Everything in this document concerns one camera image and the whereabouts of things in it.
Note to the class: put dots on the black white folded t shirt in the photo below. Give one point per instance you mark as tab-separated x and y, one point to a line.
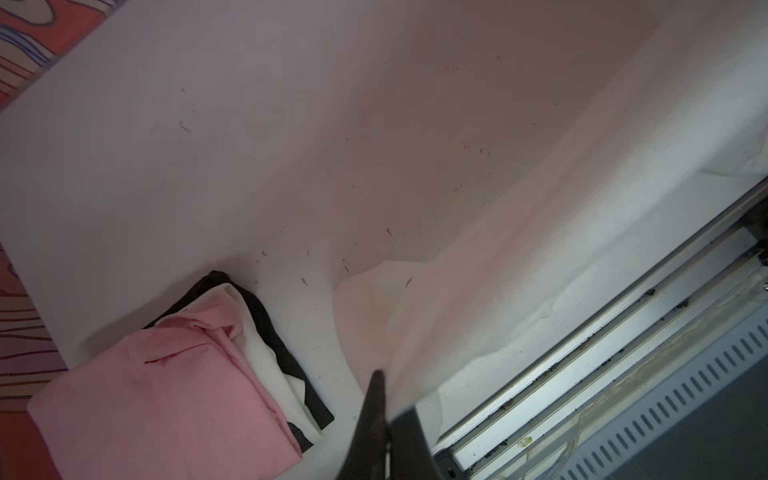
274	365

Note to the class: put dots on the pink folded t shirt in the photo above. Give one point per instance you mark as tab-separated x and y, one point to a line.
176	401

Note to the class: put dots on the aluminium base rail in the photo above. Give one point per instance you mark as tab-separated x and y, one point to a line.
681	306

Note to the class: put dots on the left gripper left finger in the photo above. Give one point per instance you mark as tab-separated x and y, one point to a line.
366	458

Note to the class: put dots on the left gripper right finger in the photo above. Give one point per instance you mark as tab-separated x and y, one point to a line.
410	457

